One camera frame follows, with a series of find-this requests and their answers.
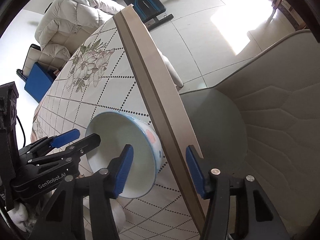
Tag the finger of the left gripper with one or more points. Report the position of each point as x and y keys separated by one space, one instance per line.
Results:
x=45 y=145
x=72 y=152

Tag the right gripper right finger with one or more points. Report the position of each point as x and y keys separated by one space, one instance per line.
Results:
x=238 y=207

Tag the white gloved right hand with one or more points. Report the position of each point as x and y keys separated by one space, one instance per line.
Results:
x=23 y=218

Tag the bowl with pink spots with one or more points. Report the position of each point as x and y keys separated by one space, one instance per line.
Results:
x=131 y=142

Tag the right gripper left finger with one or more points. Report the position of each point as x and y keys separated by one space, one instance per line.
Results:
x=62 y=217

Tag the patterned tablecloth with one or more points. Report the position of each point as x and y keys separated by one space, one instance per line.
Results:
x=117 y=86

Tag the white puffer jacket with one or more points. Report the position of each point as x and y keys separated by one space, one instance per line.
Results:
x=67 y=24

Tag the beige padded chair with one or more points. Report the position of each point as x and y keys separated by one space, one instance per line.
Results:
x=263 y=120

